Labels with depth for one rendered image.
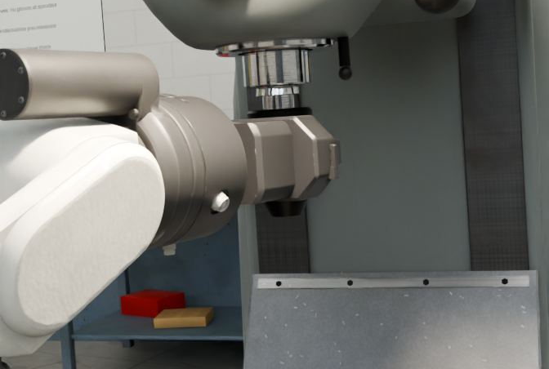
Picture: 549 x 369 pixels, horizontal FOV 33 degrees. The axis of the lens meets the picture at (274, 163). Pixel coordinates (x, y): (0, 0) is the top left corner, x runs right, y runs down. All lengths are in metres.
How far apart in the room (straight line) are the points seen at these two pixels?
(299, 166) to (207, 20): 0.11
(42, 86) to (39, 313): 0.11
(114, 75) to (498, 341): 0.62
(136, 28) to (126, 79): 4.89
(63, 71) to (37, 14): 5.23
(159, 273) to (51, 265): 4.98
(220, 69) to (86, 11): 0.89
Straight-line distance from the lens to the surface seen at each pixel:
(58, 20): 5.62
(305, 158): 0.59
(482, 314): 1.01
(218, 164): 0.53
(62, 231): 0.42
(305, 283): 1.06
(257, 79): 0.65
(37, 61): 0.45
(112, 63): 0.49
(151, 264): 5.41
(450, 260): 1.03
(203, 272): 5.29
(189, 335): 4.56
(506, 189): 1.01
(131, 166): 0.44
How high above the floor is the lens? 1.26
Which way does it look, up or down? 3 degrees down
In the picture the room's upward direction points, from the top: 4 degrees counter-clockwise
